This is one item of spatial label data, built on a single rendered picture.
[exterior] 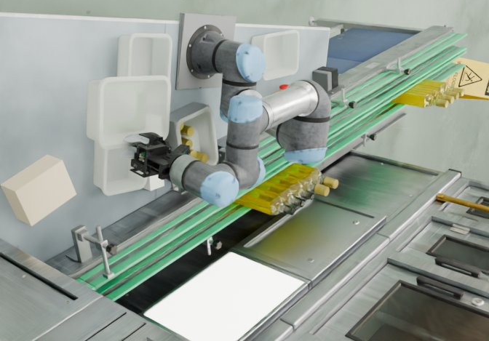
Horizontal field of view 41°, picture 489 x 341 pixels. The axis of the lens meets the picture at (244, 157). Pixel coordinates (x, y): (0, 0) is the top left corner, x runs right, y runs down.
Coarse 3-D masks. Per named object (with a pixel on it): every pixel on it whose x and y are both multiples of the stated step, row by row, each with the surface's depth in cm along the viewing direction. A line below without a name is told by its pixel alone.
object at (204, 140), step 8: (200, 112) 219; (208, 112) 224; (184, 120) 214; (192, 120) 228; (200, 120) 228; (208, 120) 226; (176, 128) 213; (200, 128) 230; (208, 128) 227; (184, 136) 226; (192, 136) 229; (200, 136) 231; (208, 136) 229; (200, 144) 233; (208, 144) 231; (216, 144) 229; (200, 152) 234; (208, 152) 232; (216, 152) 230; (208, 160) 232; (216, 160) 231
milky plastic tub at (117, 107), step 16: (96, 80) 157; (112, 80) 153; (128, 80) 157; (144, 80) 161; (160, 80) 167; (96, 96) 154; (112, 96) 163; (128, 96) 167; (144, 96) 171; (160, 96) 169; (96, 112) 155; (112, 112) 164; (128, 112) 168; (144, 112) 172; (160, 112) 170; (96, 128) 156; (112, 128) 165; (128, 128) 169; (144, 128) 173; (160, 128) 171; (112, 144) 158; (128, 144) 161
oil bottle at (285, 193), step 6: (258, 186) 232; (264, 186) 232; (270, 186) 231; (276, 186) 231; (282, 186) 231; (270, 192) 229; (276, 192) 227; (282, 192) 227; (288, 192) 227; (288, 198) 226; (288, 204) 227
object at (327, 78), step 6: (324, 66) 284; (312, 72) 279; (318, 72) 277; (324, 72) 276; (330, 72) 276; (336, 72) 279; (318, 78) 278; (324, 78) 276; (330, 78) 277; (336, 78) 280; (324, 84) 278; (330, 84) 278; (336, 84) 281
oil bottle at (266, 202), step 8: (248, 192) 230; (256, 192) 229; (264, 192) 229; (240, 200) 232; (248, 200) 229; (256, 200) 226; (264, 200) 224; (272, 200) 223; (280, 200) 223; (256, 208) 228; (264, 208) 225; (272, 208) 223
